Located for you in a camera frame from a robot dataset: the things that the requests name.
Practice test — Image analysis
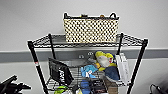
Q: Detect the pale basket with dark spots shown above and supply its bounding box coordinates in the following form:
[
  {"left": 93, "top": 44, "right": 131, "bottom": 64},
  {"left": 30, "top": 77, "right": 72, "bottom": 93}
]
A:
[{"left": 62, "top": 11, "right": 121, "bottom": 45}]

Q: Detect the glossy black bag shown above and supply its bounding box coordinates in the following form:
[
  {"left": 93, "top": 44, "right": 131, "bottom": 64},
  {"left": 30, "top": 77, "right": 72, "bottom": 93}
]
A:
[{"left": 47, "top": 57, "right": 75, "bottom": 86}]

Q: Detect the blue round toy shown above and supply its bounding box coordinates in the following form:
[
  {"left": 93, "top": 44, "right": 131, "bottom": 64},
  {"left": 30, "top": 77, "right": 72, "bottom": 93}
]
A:
[{"left": 80, "top": 77, "right": 91, "bottom": 92}]

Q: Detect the blue plush toy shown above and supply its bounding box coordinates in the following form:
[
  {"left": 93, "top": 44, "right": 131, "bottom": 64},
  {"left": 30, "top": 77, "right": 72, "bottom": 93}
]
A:
[{"left": 80, "top": 63, "right": 99, "bottom": 80}]

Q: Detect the black box with label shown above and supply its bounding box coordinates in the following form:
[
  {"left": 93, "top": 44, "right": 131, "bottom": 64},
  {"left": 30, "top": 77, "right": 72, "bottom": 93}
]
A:
[{"left": 90, "top": 77, "right": 108, "bottom": 94}]

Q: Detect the yellow and white plush toy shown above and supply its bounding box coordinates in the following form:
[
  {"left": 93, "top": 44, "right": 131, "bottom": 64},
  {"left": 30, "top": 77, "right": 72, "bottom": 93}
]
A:
[{"left": 94, "top": 50, "right": 118, "bottom": 72}]

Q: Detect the small brown cardboard box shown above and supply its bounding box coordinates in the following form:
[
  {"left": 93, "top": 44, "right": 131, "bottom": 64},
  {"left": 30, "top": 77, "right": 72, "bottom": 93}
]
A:
[{"left": 105, "top": 78, "right": 120, "bottom": 94}]

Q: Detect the dark blue cloth toy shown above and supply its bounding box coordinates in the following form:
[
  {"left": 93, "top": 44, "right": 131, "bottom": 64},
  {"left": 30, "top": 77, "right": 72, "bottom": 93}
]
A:
[{"left": 104, "top": 65, "right": 121, "bottom": 83}]

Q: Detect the white flat package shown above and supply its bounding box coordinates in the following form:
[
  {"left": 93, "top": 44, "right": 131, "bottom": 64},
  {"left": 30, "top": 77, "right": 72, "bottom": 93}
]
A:
[{"left": 114, "top": 52, "right": 132, "bottom": 85}]

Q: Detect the tan plush toy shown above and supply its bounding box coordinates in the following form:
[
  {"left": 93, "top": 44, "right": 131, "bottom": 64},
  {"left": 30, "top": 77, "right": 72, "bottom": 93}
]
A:
[{"left": 99, "top": 13, "right": 107, "bottom": 18}]

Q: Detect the long grey wall band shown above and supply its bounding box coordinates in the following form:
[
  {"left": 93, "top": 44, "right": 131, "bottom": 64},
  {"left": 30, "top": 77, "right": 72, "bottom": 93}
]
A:
[{"left": 0, "top": 48, "right": 168, "bottom": 64}]

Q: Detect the black wire shelf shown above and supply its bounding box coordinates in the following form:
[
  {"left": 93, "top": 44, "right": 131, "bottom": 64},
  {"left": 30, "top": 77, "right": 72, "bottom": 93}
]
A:
[{"left": 26, "top": 32, "right": 150, "bottom": 94}]

